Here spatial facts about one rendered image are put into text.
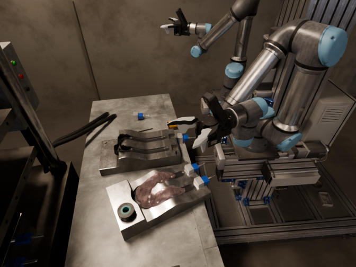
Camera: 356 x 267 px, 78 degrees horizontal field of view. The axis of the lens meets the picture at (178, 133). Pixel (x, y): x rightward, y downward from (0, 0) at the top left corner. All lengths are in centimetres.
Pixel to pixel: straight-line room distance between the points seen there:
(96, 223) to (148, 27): 229
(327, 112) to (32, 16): 300
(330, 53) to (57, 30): 283
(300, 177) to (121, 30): 246
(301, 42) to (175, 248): 100
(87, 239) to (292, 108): 111
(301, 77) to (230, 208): 132
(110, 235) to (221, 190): 115
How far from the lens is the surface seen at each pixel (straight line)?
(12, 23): 335
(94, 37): 307
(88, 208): 135
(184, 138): 156
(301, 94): 98
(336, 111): 152
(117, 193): 122
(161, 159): 138
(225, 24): 147
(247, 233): 190
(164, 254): 116
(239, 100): 92
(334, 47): 90
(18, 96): 128
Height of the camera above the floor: 189
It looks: 41 degrees down
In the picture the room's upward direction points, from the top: straight up
